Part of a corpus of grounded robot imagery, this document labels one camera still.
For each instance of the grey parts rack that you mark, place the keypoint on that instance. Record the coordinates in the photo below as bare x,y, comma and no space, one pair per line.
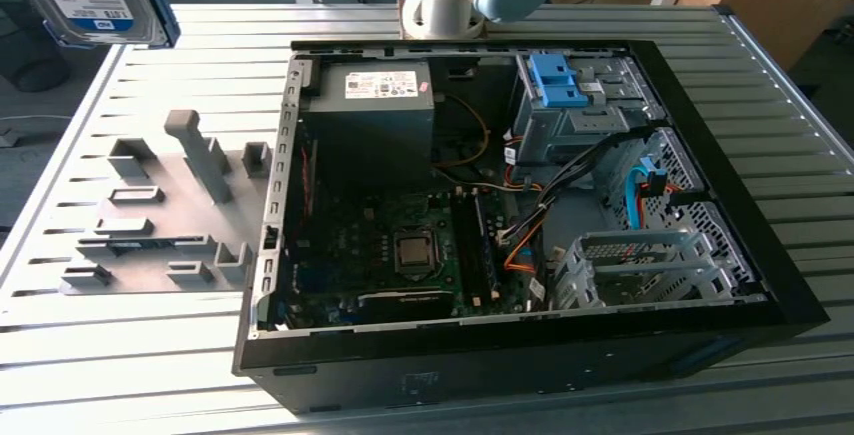
180,215

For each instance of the blue plastic drive latch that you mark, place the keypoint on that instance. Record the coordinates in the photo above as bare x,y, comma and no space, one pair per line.
549,80

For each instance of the CPU socket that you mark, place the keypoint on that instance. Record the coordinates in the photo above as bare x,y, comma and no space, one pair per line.
415,271

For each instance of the green RAM stick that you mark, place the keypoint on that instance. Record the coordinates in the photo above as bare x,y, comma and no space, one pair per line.
142,244

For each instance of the black graphics card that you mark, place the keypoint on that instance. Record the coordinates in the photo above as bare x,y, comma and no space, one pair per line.
407,305

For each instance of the black RAM stick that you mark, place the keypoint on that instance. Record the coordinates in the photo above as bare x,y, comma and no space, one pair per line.
464,245

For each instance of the silver CPU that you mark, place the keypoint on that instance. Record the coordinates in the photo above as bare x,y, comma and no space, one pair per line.
413,250

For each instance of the black mesh waste basket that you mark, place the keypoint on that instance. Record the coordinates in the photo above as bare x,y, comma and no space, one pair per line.
40,70

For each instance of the green motherboard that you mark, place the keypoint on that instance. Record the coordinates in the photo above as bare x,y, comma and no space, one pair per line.
353,245

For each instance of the metal optical drive cage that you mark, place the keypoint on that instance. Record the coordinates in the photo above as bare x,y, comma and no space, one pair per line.
587,125

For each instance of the white power strip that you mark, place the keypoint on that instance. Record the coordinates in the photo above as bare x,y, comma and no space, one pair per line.
6,137

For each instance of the grey power supply unit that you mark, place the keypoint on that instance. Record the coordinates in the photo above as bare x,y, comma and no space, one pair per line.
373,145

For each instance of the metal disk bay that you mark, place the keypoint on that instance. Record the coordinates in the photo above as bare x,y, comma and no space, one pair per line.
667,267

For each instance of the black open PC case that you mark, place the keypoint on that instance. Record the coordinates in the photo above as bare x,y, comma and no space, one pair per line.
467,370

